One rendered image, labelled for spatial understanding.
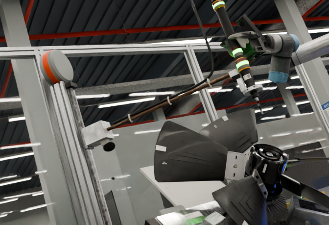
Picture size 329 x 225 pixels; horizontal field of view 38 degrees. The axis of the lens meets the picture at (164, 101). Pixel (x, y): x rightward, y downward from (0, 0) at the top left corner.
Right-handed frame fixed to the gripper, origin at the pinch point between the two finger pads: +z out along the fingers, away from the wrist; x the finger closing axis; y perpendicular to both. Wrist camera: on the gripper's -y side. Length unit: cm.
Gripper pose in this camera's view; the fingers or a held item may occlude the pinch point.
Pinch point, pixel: (225, 39)
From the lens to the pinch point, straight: 172.1
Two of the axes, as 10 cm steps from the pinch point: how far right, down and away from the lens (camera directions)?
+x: -5.0, 4.1, 7.6
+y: 3.1, 9.1, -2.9
